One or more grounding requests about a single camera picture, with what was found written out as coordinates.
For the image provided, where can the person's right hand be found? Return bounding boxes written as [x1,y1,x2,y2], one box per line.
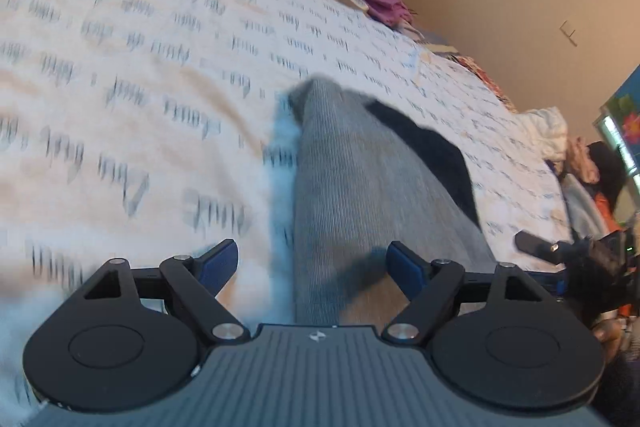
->
[591,318,625,360]

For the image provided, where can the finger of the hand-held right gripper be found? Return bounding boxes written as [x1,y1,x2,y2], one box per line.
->
[514,229,568,266]

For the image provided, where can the pink cloth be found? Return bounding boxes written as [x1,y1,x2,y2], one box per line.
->
[564,136,601,184]

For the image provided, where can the orange cloth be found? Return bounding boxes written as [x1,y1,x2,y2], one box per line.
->
[594,191,618,230]

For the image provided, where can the light blue cloth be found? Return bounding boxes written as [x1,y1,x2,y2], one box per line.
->
[559,172,612,239]

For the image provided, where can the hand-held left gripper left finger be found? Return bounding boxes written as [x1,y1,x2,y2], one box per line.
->
[82,238,252,349]

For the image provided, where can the grey sock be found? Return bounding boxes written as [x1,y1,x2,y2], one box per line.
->
[274,76,497,324]

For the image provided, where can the red floral cloth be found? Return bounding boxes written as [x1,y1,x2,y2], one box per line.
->
[449,51,518,110]

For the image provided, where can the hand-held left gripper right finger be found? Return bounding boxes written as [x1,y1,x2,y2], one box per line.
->
[381,241,562,345]

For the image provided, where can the white crumpled cloth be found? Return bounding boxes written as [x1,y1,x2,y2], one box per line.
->
[517,106,572,164]

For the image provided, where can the purple cloth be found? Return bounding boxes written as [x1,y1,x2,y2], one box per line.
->
[349,0,415,26]

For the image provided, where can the grey striped cloth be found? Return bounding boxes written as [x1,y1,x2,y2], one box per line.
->
[395,14,429,42]

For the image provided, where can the dark cloth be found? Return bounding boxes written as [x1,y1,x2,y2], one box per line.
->
[585,141,632,210]

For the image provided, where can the colourful floral picture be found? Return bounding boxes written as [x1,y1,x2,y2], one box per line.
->
[592,64,640,180]

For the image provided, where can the white printed blanket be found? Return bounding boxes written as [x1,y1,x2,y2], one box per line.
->
[0,0,576,427]

